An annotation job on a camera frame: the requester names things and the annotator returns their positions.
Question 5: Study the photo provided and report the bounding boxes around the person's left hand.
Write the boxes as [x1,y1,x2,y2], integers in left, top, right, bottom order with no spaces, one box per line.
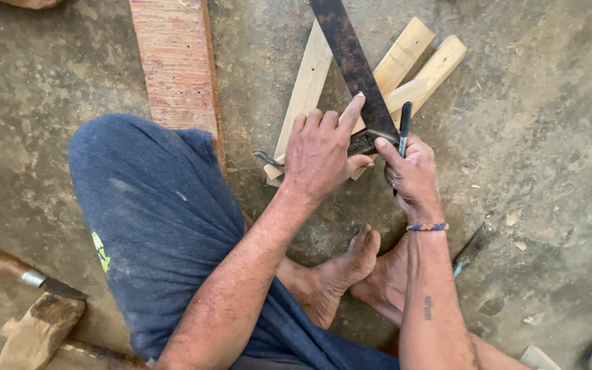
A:
[282,92,375,205]

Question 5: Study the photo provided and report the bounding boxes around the person's right hand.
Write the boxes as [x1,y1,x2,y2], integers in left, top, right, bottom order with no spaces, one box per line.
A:
[374,135,446,225]

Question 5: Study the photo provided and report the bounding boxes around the black pen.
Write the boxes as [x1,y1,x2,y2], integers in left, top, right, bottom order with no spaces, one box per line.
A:
[392,101,413,197]

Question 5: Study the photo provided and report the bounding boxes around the dark rusty metal try square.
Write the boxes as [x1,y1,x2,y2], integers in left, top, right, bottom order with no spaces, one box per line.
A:
[252,0,402,168]

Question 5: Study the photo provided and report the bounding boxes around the pale wooden slat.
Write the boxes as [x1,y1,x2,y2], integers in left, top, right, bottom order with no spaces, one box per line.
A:
[349,34,468,182]
[263,19,334,189]
[336,16,437,136]

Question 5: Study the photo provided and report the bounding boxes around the flat dark metal chisel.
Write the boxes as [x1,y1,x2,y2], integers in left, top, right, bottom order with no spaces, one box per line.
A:
[452,221,495,279]

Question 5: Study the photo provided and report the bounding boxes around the person's right foot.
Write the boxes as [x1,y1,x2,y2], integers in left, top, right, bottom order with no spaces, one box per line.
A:
[348,232,411,328]

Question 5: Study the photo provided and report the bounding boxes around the person's foot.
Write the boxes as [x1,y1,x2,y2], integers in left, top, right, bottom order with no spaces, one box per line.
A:
[348,232,411,328]
[275,224,382,331]

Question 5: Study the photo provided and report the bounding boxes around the person's left foot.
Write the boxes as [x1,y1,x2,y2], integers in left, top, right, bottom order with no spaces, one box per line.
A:
[275,224,382,331]

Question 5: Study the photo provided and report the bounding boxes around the person's blue shorts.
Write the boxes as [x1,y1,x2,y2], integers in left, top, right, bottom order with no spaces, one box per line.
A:
[67,113,400,370]

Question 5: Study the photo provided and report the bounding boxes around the reddish wooden plank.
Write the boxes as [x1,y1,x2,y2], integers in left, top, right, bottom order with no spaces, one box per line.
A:
[128,0,255,231]

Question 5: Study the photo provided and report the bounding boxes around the person's right leg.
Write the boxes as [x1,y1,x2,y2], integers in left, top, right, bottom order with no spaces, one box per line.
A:
[468,331,531,370]

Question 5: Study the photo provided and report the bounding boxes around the small pale wood offcut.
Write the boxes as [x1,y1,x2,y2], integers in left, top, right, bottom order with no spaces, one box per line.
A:
[519,345,562,370]

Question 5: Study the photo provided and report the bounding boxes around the rough wooden block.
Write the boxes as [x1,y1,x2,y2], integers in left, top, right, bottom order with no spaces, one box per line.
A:
[0,293,86,370]

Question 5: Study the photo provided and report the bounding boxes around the blue and orange braided bracelet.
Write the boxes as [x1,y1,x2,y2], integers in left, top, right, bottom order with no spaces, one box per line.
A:
[406,222,450,232]

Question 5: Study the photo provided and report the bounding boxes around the wooden handled chisel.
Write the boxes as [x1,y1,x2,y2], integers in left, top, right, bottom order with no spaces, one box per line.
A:
[0,238,90,301]

